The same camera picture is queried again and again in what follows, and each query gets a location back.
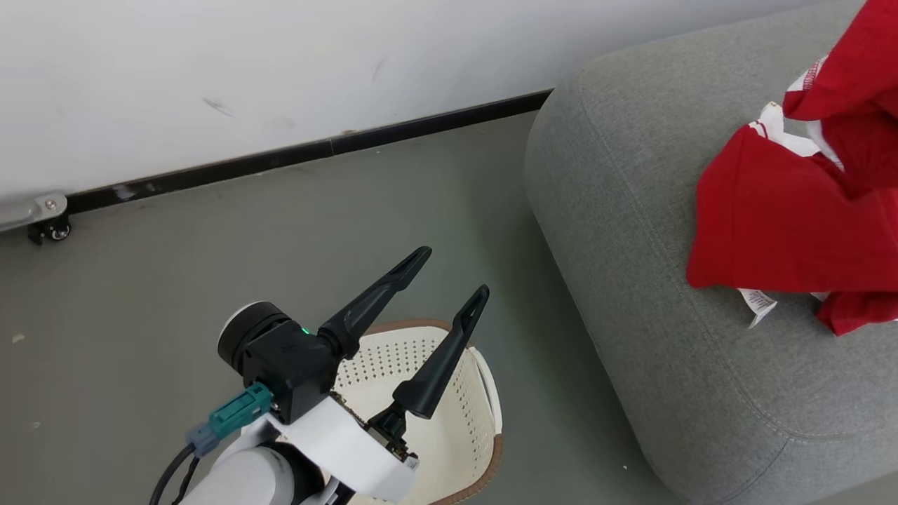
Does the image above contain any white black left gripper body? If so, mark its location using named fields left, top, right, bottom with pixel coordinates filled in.
left=217, top=302, right=422, bottom=503

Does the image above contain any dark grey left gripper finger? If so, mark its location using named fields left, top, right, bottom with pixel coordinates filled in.
left=317, top=245, right=434, bottom=361
left=391, top=284, right=491, bottom=421

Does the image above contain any red garment with white sleeves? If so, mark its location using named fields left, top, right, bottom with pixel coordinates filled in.
left=686, top=102, right=898, bottom=336

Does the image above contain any beige perforated laundry basket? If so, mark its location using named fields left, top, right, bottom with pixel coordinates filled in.
left=330, top=319, right=504, bottom=505

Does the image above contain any grey fabric sofa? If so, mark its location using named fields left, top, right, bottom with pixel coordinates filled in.
left=525, top=0, right=898, bottom=505

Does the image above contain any small black caster wheel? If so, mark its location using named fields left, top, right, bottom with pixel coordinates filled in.
left=28, top=216, right=72, bottom=246

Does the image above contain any black cable with teal connector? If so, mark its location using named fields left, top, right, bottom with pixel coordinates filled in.
left=147, top=382, right=274, bottom=505

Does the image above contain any black wall baseboard strip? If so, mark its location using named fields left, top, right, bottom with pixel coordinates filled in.
left=67, top=89, right=555, bottom=215

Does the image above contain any grey caster wheel bracket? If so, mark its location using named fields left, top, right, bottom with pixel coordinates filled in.
left=0, top=194, right=69, bottom=234

